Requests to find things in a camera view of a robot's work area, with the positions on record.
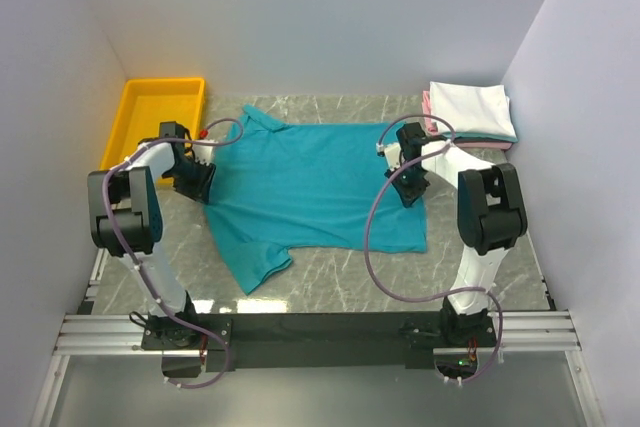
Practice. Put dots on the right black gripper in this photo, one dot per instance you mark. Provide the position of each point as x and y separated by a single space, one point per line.
410 183

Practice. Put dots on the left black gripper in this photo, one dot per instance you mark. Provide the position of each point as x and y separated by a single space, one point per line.
195 179

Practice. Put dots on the teal polo t shirt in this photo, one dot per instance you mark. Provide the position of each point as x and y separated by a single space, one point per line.
280 186

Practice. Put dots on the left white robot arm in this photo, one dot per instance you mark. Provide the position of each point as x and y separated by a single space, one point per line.
126 220

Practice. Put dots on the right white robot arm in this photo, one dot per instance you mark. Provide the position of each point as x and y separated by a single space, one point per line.
490 213

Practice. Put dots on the teal folded t shirt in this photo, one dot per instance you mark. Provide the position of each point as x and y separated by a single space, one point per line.
483 137

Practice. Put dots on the pink folded t shirt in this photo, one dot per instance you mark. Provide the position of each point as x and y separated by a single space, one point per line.
470 142

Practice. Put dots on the yellow plastic bin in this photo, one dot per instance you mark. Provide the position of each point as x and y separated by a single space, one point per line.
144 104

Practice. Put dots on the white folded t shirt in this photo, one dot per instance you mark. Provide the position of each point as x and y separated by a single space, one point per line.
471 109

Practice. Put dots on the black base bar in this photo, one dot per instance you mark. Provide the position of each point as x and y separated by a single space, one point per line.
299 340

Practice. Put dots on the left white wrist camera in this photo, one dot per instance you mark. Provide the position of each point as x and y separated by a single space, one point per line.
203 152

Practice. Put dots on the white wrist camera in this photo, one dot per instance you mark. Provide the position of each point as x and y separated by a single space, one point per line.
392 153
203 152

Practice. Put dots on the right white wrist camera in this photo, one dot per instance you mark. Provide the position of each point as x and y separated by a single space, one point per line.
392 153

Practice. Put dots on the aluminium frame rail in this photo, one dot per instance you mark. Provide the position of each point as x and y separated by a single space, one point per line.
99 374

